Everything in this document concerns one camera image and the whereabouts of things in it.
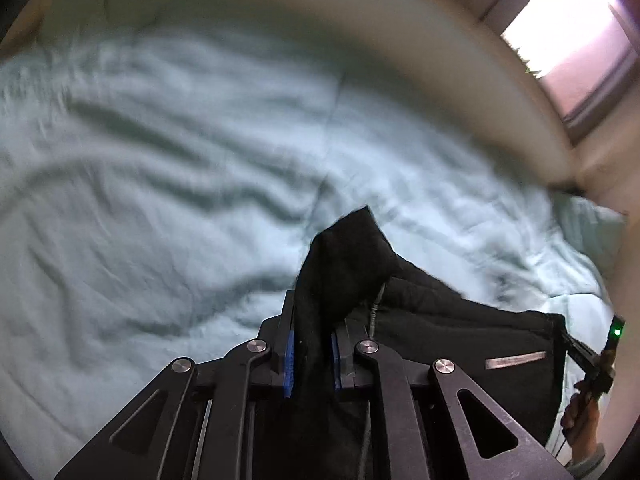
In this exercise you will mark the light blue comforter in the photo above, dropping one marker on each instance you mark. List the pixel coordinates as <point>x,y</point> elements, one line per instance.
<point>165,160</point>

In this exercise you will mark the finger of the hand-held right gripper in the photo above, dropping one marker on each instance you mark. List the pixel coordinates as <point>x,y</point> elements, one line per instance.
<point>580,351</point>

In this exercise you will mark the person's right forearm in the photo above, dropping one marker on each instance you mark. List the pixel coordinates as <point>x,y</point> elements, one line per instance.
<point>589,466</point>

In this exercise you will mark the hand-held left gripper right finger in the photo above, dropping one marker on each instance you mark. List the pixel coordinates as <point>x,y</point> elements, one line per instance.
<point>336,360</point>

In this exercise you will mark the grey framed window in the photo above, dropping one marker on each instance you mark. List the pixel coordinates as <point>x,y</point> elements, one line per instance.
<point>565,20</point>

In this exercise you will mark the light blue pillow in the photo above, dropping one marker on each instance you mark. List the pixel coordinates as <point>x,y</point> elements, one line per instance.
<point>592,232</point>

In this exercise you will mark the black hooded jacket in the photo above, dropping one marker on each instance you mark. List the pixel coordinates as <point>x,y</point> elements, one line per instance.
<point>350,270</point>

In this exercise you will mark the person's right hand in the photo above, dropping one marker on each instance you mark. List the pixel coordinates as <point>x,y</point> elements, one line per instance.
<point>582,417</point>

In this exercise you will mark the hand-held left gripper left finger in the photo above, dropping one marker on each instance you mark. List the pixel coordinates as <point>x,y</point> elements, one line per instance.
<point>289,364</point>

